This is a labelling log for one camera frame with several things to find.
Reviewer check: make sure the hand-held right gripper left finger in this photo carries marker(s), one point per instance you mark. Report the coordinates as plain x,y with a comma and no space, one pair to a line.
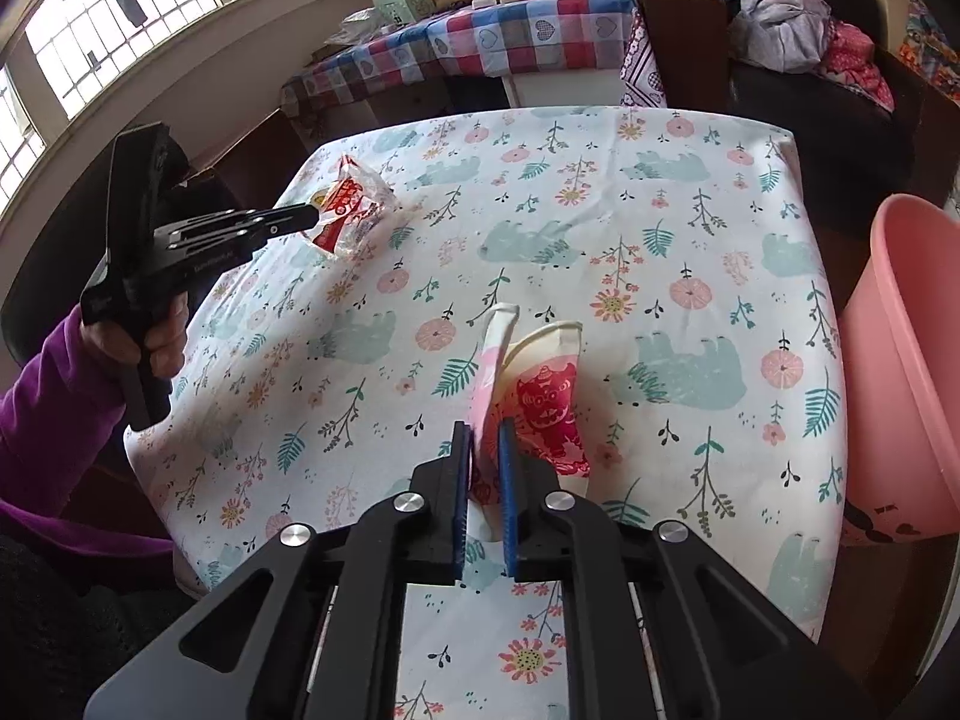
459,510

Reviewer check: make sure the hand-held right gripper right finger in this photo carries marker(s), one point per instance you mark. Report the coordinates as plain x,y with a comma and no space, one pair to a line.
508,502

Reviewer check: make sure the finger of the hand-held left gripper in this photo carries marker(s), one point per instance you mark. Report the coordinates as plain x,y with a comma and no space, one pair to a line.
262,246
296,217

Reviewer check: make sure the clear red print plastic wrapper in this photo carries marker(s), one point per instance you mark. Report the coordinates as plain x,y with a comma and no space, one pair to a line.
349,206

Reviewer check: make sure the white paper cup red print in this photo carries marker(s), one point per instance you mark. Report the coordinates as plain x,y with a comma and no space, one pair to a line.
544,390

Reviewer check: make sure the pink plastic basin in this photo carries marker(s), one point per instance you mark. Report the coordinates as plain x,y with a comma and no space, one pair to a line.
900,360

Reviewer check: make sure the person's left forearm purple sleeve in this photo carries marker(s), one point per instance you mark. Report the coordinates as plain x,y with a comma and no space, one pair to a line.
52,420

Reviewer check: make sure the person's left hand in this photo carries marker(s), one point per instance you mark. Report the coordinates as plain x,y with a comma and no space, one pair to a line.
169,345

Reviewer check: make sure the crumpled clear plastic bag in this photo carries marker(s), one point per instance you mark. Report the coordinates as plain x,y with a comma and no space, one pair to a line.
352,26

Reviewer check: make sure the plaid red blue tablecloth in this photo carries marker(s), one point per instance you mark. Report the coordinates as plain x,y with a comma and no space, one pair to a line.
480,37

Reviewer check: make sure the floral animal print tablecloth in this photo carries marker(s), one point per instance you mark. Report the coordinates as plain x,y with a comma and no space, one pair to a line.
600,255

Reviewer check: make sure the person's black knit clothing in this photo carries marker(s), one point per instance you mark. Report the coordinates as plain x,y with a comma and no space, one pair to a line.
67,637

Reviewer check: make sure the dark wooden cabinet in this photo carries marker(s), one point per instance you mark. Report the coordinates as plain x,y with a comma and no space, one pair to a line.
686,52

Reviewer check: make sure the black leather armchair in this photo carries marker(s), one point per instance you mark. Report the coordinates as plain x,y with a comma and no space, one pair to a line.
810,127

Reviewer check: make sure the grey lavender garment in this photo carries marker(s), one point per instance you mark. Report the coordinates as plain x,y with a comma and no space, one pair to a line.
780,34

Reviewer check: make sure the pink patterned garment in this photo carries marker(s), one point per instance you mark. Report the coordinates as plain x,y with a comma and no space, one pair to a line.
859,64

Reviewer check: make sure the colourful cartoon pillow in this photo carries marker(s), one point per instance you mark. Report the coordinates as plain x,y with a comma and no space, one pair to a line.
934,45

